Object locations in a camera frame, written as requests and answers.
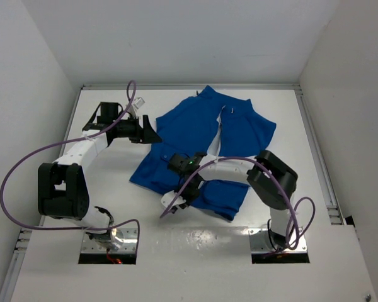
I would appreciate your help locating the metal base plate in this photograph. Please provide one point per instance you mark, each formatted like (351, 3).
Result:
(118, 241)
(260, 243)

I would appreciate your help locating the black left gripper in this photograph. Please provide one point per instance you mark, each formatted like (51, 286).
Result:
(146, 134)

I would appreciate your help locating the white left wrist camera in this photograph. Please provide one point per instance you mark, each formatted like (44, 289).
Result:
(136, 104)

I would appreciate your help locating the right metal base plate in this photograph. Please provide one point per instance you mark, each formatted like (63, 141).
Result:
(260, 243)

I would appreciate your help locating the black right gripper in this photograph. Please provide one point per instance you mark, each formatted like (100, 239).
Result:
(189, 199)

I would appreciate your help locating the blue zip-up jacket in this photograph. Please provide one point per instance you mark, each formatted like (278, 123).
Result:
(192, 126)

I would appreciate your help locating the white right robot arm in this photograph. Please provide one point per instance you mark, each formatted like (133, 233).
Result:
(273, 181)

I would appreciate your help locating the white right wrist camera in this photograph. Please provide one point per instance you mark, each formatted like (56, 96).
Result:
(170, 200)

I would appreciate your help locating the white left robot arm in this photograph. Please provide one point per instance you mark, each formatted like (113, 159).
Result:
(62, 190)

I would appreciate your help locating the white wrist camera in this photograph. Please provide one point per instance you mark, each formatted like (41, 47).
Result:
(170, 200)
(136, 104)

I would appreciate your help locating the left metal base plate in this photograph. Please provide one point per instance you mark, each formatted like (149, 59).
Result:
(118, 241)

